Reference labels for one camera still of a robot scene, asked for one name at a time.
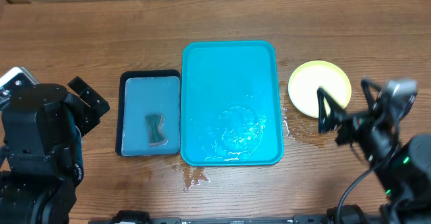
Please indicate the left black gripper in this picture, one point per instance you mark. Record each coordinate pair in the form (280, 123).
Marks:
(88, 117)

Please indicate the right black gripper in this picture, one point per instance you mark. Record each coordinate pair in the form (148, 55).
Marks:
(335, 107)

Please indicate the yellow-green plate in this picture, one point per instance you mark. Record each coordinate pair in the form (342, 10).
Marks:
(308, 77)

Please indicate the dark green sponge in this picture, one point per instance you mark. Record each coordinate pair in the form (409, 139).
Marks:
(154, 123)

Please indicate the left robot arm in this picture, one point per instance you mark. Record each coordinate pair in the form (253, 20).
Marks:
(43, 125)

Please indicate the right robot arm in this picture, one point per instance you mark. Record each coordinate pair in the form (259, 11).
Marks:
(402, 170)

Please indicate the small dark blue tray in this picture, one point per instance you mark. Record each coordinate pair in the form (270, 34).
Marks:
(142, 93)

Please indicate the large teal serving tray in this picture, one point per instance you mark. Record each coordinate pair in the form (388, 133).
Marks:
(230, 104)

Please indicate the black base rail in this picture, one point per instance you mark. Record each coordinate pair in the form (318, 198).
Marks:
(142, 217)

